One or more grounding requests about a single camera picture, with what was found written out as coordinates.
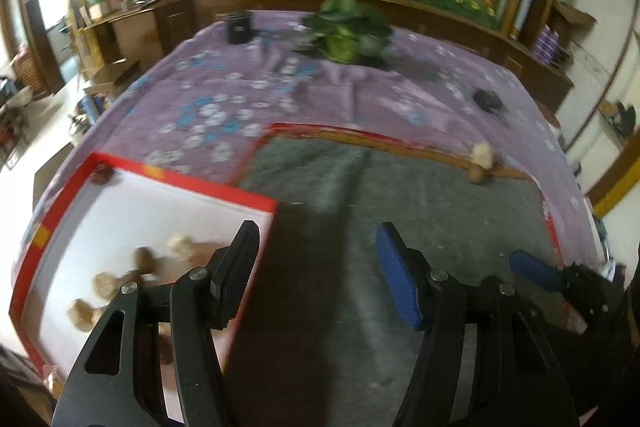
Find black round jar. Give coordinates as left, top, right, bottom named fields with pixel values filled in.
left=225, top=10, right=255, bottom=45

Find purple can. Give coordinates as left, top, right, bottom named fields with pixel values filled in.
left=532, top=25, right=550, bottom=62
left=546, top=28, right=562, bottom=66

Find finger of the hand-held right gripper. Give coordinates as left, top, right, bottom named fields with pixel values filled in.
left=509, top=249, right=626, bottom=335

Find small black key fob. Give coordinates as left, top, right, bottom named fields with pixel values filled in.
left=472, top=88, right=511, bottom=126

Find cardboard box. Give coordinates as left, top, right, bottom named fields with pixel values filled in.
left=550, top=0, right=597, bottom=28

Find wooden cabinet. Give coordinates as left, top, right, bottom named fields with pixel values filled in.
left=75, top=0, right=576, bottom=108

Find dark object on shelf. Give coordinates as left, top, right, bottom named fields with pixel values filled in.
left=612, top=101, right=639, bottom=138

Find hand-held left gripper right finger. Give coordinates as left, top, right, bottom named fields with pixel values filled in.
left=375, top=221, right=581, bottom=427

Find green leafy vegetable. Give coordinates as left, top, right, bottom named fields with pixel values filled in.
left=292, top=0, right=396, bottom=68

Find grey mat with red border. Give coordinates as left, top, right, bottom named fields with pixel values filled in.
left=220, top=123, right=607, bottom=427

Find purple floral tablecloth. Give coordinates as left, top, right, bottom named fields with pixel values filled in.
left=30, top=9, right=601, bottom=258

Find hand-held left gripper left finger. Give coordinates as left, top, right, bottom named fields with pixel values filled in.
left=51, top=220, right=261, bottom=427

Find red box with white inside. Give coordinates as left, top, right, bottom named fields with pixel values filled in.
left=9, top=151, right=279, bottom=379

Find brown round fruit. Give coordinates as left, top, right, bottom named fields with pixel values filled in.
left=132, top=246, right=159, bottom=276

